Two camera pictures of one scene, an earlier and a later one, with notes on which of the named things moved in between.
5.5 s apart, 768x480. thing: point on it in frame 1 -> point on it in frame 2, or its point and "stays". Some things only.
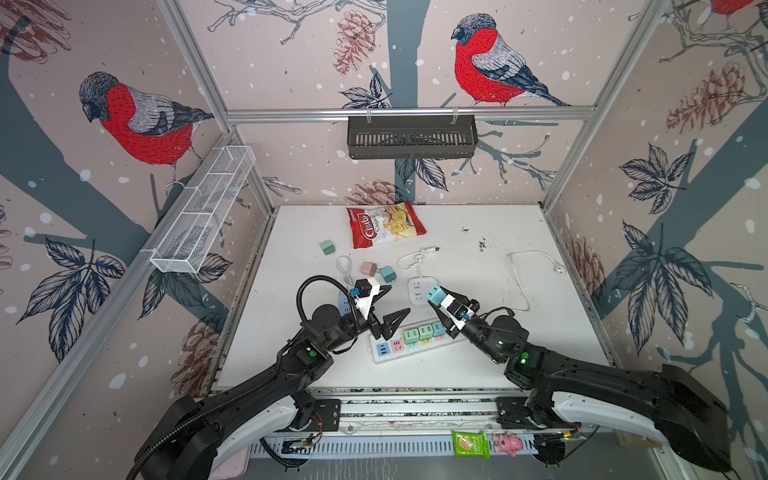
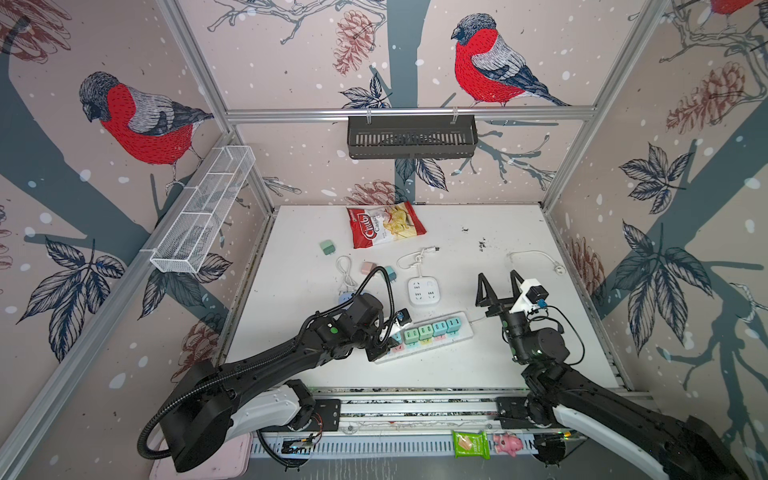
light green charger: x=425 y=332 stays
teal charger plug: x=438 y=329 stays
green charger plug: x=411 y=336 stays
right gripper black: x=445 y=321 -> x=504 y=309
